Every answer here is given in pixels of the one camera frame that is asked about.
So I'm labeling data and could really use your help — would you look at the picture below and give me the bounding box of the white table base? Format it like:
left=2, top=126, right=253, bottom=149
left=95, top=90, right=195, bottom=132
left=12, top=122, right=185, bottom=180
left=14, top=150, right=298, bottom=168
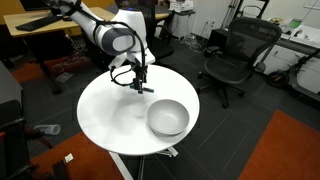
left=108, top=146, right=179, bottom=180

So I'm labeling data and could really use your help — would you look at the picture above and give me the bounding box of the white side cabinet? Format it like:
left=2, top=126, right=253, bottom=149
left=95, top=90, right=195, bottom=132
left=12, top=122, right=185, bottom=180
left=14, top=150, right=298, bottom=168
left=256, top=16, right=320, bottom=94

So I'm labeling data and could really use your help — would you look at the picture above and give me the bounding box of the wooden desk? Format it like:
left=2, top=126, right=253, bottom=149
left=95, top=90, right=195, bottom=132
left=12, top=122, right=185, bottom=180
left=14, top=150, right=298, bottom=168
left=3, top=6, right=170, bottom=95

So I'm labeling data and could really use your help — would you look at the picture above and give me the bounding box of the white round bowl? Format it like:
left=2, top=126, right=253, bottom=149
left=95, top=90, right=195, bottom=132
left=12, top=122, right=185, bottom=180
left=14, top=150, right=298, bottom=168
left=146, top=98, right=191, bottom=137

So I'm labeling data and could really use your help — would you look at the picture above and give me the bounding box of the teal and black pen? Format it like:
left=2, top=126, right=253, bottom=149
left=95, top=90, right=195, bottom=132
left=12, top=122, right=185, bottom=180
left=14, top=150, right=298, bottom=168
left=129, top=84, right=155, bottom=94

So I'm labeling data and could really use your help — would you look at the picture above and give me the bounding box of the small white paper square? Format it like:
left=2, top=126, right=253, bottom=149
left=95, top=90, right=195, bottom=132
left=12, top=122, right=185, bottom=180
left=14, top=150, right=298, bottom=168
left=64, top=153, right=75, bottom=164

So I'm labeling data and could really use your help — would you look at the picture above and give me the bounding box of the grey metal cabinet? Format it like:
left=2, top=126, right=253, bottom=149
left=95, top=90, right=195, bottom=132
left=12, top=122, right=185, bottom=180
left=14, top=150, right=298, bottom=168
left=0, top=61, right=24, bottom=128

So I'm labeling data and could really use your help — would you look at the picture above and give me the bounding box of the clear plastic bottle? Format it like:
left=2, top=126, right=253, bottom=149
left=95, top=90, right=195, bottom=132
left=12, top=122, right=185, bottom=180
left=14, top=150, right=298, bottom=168
left=33, top=123, right=62, bottom=136

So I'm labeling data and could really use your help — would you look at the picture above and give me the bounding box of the black equipment cart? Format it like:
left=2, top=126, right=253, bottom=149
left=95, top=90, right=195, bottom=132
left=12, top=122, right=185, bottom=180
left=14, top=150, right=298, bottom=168
left=0, top=99, right=71, bottom=180

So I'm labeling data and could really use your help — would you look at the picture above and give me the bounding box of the white printer box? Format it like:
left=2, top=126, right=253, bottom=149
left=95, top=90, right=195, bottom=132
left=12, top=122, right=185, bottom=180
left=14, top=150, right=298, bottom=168
left=169, top=0, right=195, bottom=13

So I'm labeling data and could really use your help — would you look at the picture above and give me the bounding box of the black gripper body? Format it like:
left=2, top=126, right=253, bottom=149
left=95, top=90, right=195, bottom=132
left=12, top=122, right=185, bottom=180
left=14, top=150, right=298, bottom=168
left=132, top=64, right=148, bottom=81

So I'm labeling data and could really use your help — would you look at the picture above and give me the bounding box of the black computer monitor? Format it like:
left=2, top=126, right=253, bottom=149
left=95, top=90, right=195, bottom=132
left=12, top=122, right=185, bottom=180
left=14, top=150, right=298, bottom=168
left=19, top=0, right=56, bottom=12

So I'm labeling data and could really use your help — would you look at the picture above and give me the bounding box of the black plain office chair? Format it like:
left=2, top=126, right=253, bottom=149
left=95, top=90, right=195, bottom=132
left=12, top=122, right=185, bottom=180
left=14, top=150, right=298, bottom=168
left=146, top=0, right=176, bottom=62

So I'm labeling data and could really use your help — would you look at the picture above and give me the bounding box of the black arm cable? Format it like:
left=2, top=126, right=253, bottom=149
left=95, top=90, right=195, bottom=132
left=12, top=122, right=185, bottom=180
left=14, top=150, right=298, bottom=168
left=92, top=19, right=148, bottom=88

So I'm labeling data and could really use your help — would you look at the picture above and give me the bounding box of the green small container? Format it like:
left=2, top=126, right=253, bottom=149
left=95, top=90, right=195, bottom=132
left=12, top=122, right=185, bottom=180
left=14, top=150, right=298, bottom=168
left=289, top=18, right=303, bottom=29

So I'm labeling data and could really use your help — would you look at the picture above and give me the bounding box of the black keyboard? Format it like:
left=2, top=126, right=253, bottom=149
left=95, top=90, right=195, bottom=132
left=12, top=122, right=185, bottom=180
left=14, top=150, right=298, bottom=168
left=14, top=15, right=64, bottom=33

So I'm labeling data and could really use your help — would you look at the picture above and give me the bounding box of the black electric scooter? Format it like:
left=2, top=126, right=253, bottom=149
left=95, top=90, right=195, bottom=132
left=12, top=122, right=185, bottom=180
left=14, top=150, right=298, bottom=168
left=264, top=48, right=320, bottom=103

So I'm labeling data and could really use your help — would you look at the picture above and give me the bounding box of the black tripod stand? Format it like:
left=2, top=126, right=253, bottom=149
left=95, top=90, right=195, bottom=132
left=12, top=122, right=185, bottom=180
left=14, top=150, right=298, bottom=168
left=221, top=0, right=246, bottom=31

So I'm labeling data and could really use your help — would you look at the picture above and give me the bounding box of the black mesh office chair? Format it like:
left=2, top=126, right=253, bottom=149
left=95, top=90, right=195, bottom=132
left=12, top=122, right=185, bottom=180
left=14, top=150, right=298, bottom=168
left=196, top=16, right=283, bottom=109

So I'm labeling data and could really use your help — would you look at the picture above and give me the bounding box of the white power adapter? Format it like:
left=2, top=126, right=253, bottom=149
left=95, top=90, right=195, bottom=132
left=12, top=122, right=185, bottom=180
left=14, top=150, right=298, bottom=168
left=54, top=71, right=75, bottom=84

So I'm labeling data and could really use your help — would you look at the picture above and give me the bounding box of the black box on floor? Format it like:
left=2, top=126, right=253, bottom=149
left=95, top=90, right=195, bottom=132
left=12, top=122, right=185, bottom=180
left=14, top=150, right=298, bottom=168
left=208, top=28, right=231, bottom=51

